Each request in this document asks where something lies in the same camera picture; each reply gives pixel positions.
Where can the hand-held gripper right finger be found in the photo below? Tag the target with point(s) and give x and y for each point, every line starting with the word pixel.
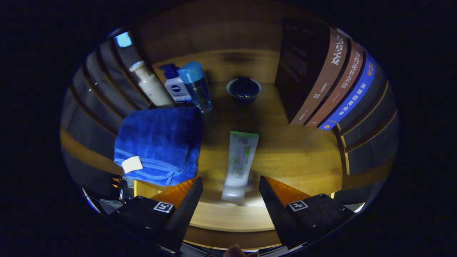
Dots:
pixel 275 214

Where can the wooden countertop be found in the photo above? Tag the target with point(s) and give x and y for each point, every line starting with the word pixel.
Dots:
pixel 285 150

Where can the white green tube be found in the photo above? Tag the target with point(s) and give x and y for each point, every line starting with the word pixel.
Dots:
pixel 239 160

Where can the white bottle with blue cap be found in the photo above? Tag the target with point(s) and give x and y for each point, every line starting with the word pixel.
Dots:
pixel 177 89

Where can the blue book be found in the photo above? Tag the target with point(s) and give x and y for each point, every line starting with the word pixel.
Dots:
pixel 351 96

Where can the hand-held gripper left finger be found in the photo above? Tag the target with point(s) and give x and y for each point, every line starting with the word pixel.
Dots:
pixel 184 214

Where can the reddish brown book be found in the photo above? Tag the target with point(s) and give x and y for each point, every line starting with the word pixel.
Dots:
pixel 339 89

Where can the blue lidded teacup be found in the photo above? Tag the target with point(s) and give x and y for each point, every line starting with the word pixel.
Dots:
pixel 244 91

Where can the wooden cabinet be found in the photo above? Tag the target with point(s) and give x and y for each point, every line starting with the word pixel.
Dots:
pixel 214 35

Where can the white pump bottle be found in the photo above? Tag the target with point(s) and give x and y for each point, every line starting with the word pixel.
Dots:
pixel 151 87

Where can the teal clear bottle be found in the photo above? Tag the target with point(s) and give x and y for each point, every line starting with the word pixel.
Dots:
pixel 198 91

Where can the dark brown book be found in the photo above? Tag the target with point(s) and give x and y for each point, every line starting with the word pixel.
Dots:
pixel 303 64

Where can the blue folded towel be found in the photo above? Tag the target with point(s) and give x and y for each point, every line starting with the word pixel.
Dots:
pixel 160 142

